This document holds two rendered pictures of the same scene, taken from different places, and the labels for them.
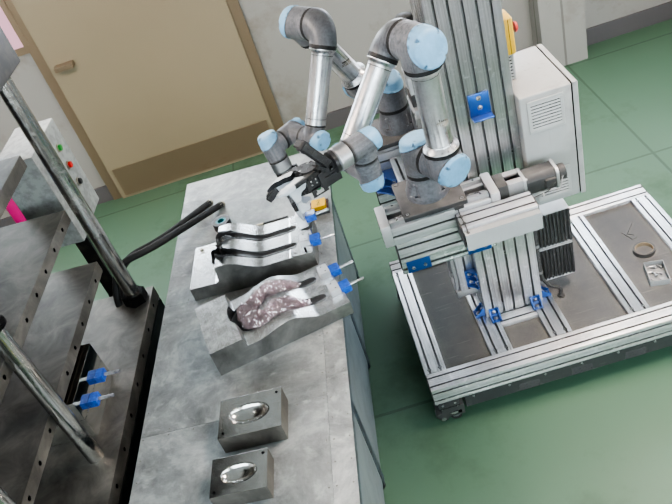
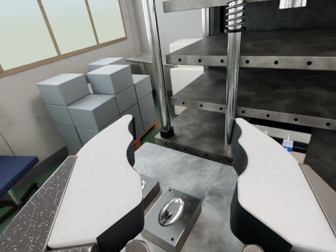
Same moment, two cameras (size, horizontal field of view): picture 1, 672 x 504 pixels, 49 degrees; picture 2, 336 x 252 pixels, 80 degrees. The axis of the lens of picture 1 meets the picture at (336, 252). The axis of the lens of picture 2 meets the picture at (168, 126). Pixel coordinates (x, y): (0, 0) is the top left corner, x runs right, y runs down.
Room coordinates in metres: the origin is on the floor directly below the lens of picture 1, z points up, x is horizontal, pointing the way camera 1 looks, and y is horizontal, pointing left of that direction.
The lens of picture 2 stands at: (1.80, 0.00, 1.52)
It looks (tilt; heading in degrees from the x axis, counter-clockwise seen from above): 30 degrees down; 117
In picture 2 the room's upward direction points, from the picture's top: 8 degrees counter-clockwise
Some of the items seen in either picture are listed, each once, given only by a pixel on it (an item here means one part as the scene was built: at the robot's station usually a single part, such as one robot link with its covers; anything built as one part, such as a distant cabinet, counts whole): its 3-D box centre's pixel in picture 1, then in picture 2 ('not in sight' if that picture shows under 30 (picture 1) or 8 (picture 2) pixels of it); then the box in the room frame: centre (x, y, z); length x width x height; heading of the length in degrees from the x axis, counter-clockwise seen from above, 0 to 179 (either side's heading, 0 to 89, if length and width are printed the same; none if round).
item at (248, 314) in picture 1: (269, 300); not in sight; (1.99, 0.28, 0.90); 0.26 x 0.18 x 0.08; 98
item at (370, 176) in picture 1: (366, 170); not in sight; (1.88, -0.17, 1.33); 0.11 x 0.08 x 0.11; 22
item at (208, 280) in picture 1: (252, 251); not in sight; (2.35, 0.31, 0.87); 0.50 x 0.26 x 0.14; 81
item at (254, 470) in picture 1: (242, 478); (136, 194); (1.35, 0.47, 0.83); 0.17 x 0.13 x 0.06; 81
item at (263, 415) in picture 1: (253, 419); (172, 217); (1.55, 0.41, 0.83); 0.20 x 0.15 x 0.07; 81
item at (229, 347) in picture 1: (273, 310); not in sight; (1.98, 0.28, 0.85); 0.50 x 0.26 x 0.11; 98
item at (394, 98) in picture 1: (387, 89); not in sight; (2.58, -0.40, 1.20); 0.13 x 0.12 x 0.14; 34
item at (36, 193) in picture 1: (111, 283); not in sight; (2.67, 0.96, 0.73); 0.30 x 0.22 x 1.47; 171
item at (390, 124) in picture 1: (395, 115); not in sight; (2.58, -0.41, 1.09); 0.15 x 0.15 x 0.10
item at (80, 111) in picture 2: not in sight; (109, 109); (0.12, 1.74, 0.51); 1.05 x 0.68 x 1.02; 87
